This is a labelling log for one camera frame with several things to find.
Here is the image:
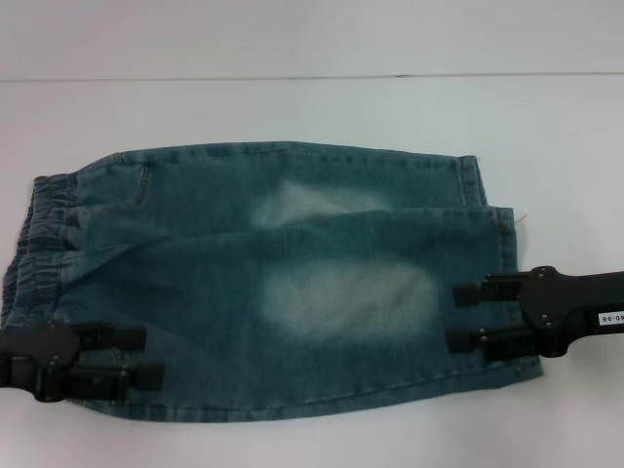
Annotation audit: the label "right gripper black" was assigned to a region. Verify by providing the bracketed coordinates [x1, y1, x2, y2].
[445, 264, 624, 364]

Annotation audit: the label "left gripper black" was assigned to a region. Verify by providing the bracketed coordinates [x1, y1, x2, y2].
[0, 321, 166, 406]

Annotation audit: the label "blue denim shorts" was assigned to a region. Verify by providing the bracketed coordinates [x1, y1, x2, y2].
[0, 140, 546, 424]

